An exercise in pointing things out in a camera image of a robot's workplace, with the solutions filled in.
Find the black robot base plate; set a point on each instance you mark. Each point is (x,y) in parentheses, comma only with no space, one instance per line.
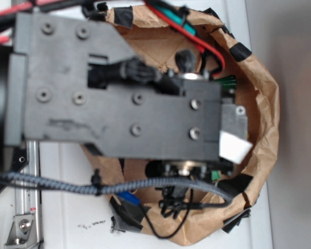
(19,161)

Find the green rectangular block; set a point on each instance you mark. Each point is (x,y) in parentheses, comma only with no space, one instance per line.
(215,175)

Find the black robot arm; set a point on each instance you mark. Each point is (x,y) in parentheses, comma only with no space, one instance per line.
(66,80)

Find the white tape tag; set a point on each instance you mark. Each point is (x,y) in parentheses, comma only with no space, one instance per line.
(232,147)

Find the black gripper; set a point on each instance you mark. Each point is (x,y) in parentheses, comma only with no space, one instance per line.
(80,81)

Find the brown paper bag bin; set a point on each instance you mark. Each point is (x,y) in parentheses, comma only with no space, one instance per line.
(257,90)

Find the metal corner bracket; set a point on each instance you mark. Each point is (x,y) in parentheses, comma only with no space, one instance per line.
(24,232)

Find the orange plastic toy carrot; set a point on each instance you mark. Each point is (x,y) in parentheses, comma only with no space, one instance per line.
(228,83)

